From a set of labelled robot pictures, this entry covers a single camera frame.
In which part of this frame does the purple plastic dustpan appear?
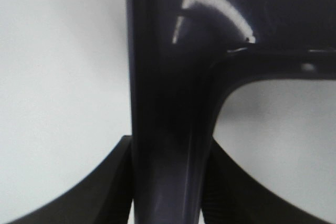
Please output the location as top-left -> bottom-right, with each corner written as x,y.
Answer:
127,0 -> 335,223

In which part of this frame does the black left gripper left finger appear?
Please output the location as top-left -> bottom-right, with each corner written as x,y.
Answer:
13,135 -> 134,224

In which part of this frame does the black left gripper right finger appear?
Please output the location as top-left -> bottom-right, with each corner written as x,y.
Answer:
202,141 -> 325,223

